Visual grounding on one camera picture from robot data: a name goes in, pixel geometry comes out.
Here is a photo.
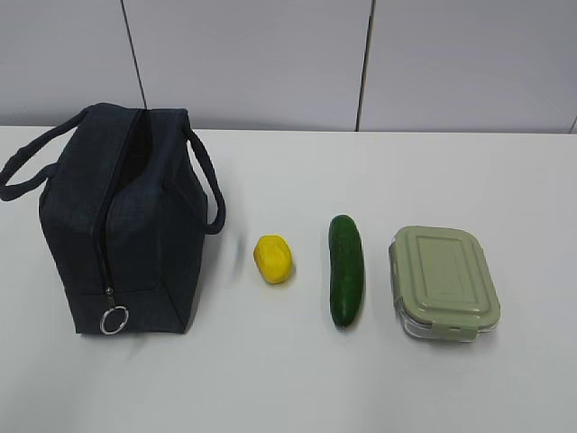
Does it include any silver zipper pull ring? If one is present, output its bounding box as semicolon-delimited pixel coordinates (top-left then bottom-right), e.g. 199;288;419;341
99;285;132;336

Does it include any navy blue lunch bag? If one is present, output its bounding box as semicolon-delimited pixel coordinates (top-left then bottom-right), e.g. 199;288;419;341
1;103;226;336

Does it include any green cucumber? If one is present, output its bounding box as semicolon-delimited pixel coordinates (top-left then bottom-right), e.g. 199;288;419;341
328;215;364;328

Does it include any green lidded glass container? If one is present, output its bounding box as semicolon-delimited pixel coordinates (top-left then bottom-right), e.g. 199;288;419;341
389;226;500;343

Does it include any yellow lemon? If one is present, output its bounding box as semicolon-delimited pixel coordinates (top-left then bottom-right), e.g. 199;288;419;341
253;235;294;284

